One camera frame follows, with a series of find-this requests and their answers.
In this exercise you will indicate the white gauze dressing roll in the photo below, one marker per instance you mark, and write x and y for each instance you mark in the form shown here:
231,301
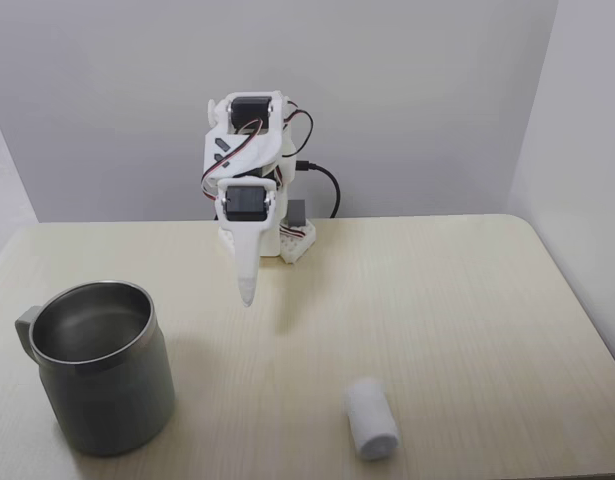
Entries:
371,417

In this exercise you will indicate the grey table clamp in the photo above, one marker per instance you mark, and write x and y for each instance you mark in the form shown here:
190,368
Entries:
298,212

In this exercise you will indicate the grey steel mug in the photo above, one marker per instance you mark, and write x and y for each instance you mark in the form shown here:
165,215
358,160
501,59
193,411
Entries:
112,380

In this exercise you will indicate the white perforated base plate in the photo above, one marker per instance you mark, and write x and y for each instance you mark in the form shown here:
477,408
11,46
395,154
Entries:
299,245

